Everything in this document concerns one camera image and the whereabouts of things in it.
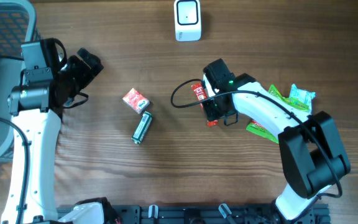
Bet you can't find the black left camera cable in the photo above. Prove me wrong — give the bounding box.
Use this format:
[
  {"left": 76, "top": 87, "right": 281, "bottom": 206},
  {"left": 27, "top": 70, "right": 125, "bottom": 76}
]
[{"left": 0, "top": 54, "right": 31, "bottom": 224}]

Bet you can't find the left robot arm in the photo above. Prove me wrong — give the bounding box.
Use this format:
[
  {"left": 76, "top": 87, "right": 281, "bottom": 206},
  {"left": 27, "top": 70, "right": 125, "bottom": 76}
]
[{"left": 1, "top": 38, "right": 104, "bottom": 223}]

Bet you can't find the white barcode scanner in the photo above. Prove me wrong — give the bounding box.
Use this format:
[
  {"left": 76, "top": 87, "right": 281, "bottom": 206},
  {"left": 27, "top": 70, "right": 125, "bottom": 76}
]
[{"left": 173, "top": 0, "right": 202, "bottom": 42}]

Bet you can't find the green gum pack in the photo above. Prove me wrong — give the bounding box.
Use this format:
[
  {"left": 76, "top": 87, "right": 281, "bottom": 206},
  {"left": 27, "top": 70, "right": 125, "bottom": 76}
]
[{"left": 131, "top": 111, "right": 152, "bottom": 144}]

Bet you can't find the grey black mesh basket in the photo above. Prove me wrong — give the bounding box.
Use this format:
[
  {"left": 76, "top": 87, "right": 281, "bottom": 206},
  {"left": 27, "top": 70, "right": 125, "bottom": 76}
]
[{"left": 0, "top": 0, "right": 40, "bottom": 162}]

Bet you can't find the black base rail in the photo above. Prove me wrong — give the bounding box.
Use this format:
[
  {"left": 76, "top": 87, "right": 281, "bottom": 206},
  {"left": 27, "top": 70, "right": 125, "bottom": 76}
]
[{"left": 56, "top": 197, "right": 332, "bottom": 224}]

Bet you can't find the teal tissue pack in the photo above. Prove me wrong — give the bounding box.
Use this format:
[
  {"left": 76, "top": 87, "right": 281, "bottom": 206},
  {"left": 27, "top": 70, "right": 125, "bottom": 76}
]
[{"left": 290, "top": 84, "right": 316, "bottom": 114}]

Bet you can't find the red tissue pack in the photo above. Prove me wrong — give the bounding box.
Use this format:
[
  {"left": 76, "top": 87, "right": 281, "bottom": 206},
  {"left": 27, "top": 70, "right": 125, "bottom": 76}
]
[{"left": 122, "top": 88, "right": 150, "bottom": 114}]

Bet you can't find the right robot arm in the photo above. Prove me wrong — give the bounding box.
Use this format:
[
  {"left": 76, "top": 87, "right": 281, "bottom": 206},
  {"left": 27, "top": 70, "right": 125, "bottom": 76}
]
[{"left": 203, "top": 58, "right": 351, "bottom": 223}]

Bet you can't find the red coffee stick sachet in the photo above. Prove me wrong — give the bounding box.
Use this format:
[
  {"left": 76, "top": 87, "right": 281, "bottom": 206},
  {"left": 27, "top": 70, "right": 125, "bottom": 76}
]
[{"left": 191, "top": 82, "right": 218, "bottom": 127}]

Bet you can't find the green snack bag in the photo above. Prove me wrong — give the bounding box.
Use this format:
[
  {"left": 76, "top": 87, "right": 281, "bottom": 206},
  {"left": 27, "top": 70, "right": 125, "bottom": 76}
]
[{"left": 245, "top": 83, "right": 311, "bottom": 144}]

